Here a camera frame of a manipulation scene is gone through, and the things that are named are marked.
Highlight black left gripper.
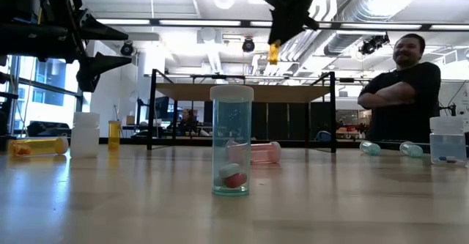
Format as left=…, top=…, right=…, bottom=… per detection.
left=0, top=13, right=133, bottom=94

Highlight small orange pill bottle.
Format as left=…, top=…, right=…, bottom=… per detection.
left=268, top=40, right=282, bottom=66

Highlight white opaque plastic bottle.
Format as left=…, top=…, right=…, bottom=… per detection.
left=70, top=111, right=101, bottom=160

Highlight medium orange pill bottle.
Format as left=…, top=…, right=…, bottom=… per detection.
left=108, top=119, right=122, bottom=150

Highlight large orange pill bottle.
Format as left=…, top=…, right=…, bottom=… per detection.
left=7, top=136, right=70, bottom=158

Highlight large teal pill bottle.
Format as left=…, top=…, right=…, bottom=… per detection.
left=209, top=84, right=255, bottom=197

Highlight small teal pill bottle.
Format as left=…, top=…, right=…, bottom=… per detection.
left=399, top=141, right=425, bottom=159
left=359, top=140, right=382, bottom=157

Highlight clear bottle white cap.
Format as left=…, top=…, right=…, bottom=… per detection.
left=429, top=116, right=468, bottom=167

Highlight black round ceiling lamp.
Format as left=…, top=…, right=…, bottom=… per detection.
left=241, top=37, right=256, bottom=53
left=119, top=40, right=135, bottom=57

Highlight large window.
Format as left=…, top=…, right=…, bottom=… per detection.
left=0, top=55, right=84, bottom=137

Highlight long overhead light bar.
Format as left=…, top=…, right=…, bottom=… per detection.
left=93, top=16, right=469, bottom=32

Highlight dark monitor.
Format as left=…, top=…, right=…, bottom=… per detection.
left=154, top=96, right=171, bottom=121

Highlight black sofa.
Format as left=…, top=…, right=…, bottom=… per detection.
left=27, top=120, right=73, bottom=138

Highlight black track spotlights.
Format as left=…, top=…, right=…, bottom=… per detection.
left=358, top=33, right=391, bottom=56

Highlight black partition panels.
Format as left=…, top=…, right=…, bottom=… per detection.
left=203, top=100, right=333, bottom=141

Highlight blue rounded object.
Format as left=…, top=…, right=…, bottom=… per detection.
left=315, top=130, right=333, bottom=143

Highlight person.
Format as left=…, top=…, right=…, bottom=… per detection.
left=357, top=33, right=443, bottom=145
left=177, top=108, right=201, bottom=137

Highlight pink pill bottle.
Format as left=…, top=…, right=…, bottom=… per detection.
left=250, top=141, right=283, bottom=165

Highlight black left wrist camera housing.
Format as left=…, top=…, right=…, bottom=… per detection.
left=47, top=0, right=84, bottom=21

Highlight wooden shelf black metal frame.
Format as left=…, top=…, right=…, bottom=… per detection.
left=146, top=67, right=337, bottom=154

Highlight white ring light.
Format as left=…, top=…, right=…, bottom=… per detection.
left=213, top=0, right=236, bottom=11

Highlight silver ventilation duct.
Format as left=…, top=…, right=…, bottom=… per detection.
left=324, top=0, right=426, bottom=56

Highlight black aluminium rig frame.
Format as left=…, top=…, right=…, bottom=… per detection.
left=0, top=92, right=469, bottom=154

